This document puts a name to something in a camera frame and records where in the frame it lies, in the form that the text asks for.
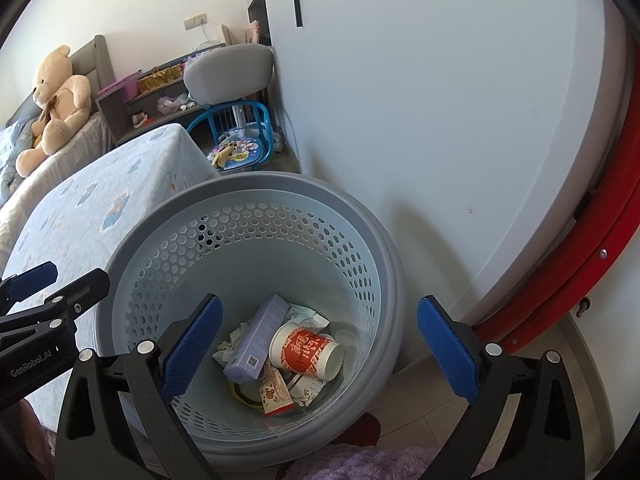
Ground red and cream snack wrapper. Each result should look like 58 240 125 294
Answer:
257 362 296 418

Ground green and white carton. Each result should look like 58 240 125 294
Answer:
285 305 331 333

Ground blue child chair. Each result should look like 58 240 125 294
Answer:
186 101 275 173

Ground red and white paper cup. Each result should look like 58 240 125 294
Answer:
269 322 345 382

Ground blue printed quilt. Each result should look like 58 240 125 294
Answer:
0 117 36 191

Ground white fan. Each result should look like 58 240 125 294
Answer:
217 102 261 141

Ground white paper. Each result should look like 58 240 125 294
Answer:
212 322 251 365

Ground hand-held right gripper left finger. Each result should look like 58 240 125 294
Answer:
54 294 236 480

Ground bed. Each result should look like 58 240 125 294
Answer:
0 110 113 261

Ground black ring band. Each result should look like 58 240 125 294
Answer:
229 381 265 413

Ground golden snack packs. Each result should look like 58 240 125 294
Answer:
137 66 183 92

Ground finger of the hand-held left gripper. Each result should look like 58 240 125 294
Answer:
0 267 111 333
0 260 58 306

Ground red curved frame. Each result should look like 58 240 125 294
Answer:
472 67 640 358

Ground grey perforated plastic basket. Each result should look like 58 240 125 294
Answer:
92 171 407 462

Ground beige teddy bear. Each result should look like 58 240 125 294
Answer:
15 45 93 178

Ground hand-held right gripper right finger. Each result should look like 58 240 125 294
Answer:
416 295 586 480

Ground white plastic bag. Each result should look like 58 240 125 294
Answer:
157 94 188 115

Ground grey shelf unit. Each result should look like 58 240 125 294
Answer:
95 42 226 148

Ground white wardrobe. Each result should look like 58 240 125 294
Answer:
245 0 626 326

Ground grey headboard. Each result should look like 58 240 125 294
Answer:
5 35 111 126

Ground lavender cardboard box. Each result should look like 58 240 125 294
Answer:
222 294 291 383

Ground pink box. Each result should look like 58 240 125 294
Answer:
97 71 141 103

